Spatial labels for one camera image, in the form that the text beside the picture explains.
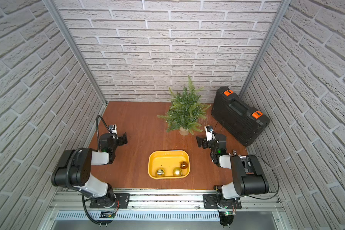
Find small green christmas tree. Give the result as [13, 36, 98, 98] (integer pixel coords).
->
[157, 76, 210, 135]

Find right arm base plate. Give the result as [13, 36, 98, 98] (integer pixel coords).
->
[203, 194, 242, 210]

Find black tool case orange latches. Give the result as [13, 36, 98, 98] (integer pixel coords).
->
[211, 86, 271, 147]

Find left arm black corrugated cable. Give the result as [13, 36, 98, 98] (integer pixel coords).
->
[95, 115, 111, 151]

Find matte gold ball ornament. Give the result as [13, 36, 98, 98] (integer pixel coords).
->
[172, 167, 183, 177]

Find white tree pot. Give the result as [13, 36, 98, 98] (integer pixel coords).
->
[179, 127, 190, 136]

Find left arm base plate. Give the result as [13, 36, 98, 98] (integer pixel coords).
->
[90, 193, 130, 209]

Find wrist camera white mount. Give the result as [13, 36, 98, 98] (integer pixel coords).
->
[108, 124, 117, 135]
[205, 126, 215, 142]

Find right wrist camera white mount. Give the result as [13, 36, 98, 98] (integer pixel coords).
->
[205, 126, 215, 142]

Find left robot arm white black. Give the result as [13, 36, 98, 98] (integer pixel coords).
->
[51, 133, 130, 209]

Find shiny silver-gold ball ornament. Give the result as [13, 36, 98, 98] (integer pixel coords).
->
[155, 169, 165, 177]

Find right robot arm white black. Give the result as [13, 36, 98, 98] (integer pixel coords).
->
[196, 133, 269, 209]

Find copper ball ornament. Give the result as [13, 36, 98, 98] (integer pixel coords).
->
[180, 162, 188, 169]

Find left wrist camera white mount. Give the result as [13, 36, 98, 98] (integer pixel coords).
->
[108, 124, 117, 135]

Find aluminium mounting rail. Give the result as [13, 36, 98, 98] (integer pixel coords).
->
[49, 189, 285, 221]

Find yellow plastic tray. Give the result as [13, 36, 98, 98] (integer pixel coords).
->
[148, 150, 191, 180]

